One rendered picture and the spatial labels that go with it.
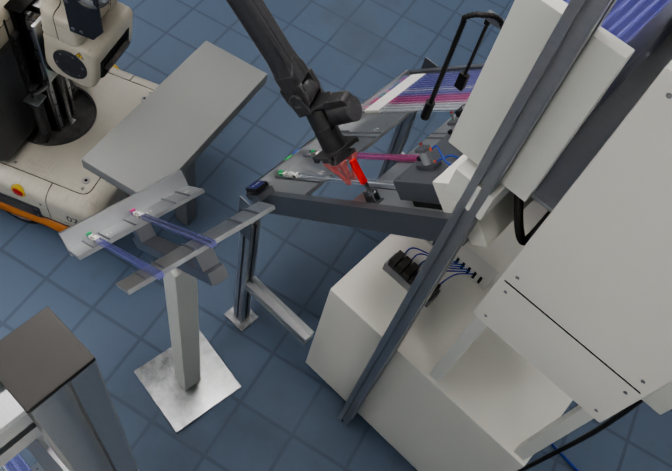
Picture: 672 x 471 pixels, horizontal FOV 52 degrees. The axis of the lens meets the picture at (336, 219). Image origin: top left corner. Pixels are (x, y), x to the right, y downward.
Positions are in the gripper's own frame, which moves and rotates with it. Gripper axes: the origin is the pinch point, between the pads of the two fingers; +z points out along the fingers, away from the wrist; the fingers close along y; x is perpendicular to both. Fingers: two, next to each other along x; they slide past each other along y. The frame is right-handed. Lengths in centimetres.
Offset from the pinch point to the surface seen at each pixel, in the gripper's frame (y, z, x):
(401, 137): 59, 23, 49
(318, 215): -10.2, 3.5, 3.6
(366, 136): 20.6, -0.1, 14.9
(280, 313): -14, 41, 45
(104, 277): -37, 21, 110
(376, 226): -10.0, 4.7, -16.4
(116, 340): -49, 36, 95
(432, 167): -1.1, -4.9, -30.2
